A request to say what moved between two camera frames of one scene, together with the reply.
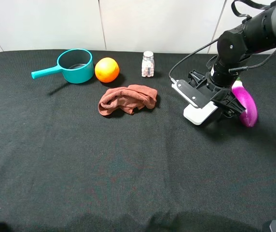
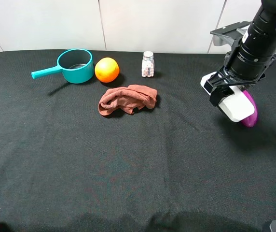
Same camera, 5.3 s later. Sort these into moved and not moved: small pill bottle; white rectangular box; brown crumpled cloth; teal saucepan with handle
Moved: white rectangular box
Not moved: brown crumpled cloth; small pill bottle; teal saucepan with handle
